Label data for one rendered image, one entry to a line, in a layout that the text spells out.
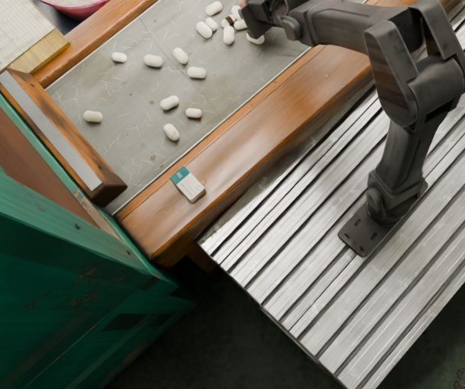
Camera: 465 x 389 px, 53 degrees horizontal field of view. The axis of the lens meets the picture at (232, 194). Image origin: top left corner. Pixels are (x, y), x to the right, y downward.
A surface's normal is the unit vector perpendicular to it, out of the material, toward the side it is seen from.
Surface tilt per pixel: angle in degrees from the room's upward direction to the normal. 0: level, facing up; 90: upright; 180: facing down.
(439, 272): 0
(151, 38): 0
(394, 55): 21
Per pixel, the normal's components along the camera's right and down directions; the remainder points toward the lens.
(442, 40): 0.13, 0.06
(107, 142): -0.05, -0.25
